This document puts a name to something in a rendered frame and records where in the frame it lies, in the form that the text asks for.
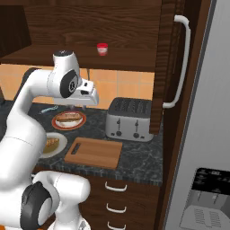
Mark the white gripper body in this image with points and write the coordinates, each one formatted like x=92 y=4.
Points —
x=90 y=98

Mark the grey fridge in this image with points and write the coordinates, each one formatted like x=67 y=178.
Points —
x=203 y=104

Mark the dark wooden cabinet door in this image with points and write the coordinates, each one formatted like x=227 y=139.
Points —
x=163 y=60

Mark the white plate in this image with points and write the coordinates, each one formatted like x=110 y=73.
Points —
x=60 y=143

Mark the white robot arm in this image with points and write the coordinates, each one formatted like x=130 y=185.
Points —
x=21 y=140

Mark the silver toaster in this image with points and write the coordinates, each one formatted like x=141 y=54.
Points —
x=128 y=124

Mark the light blue utensil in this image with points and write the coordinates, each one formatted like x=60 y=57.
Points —
x=48 y=109

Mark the wooden cutting board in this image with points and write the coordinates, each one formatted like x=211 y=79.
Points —
x=94 y=152

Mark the dark wooden drawer front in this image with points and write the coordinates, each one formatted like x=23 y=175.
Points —
x=140 y=224
x=140 y=208
x=140 y=188

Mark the dark wooden wall cabinet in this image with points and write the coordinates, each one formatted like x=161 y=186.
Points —
x=90 y=27

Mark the red-lidded jam jar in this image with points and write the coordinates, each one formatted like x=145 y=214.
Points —
x=102 y=50

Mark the yellow pie slice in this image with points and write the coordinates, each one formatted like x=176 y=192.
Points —
x=50 y=145

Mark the orange plate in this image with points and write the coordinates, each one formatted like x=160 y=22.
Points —
x=68 y=125

